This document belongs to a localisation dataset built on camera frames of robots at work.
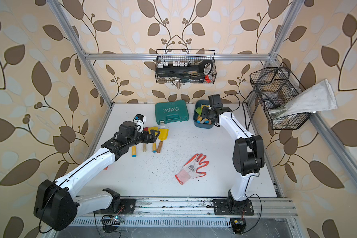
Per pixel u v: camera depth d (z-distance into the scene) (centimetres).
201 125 106
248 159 49
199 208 75
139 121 71
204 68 86
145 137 71
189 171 85
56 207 40
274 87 87
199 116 109
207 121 105
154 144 96
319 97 57
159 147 95
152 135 73
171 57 91
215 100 72
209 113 81
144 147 94
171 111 109
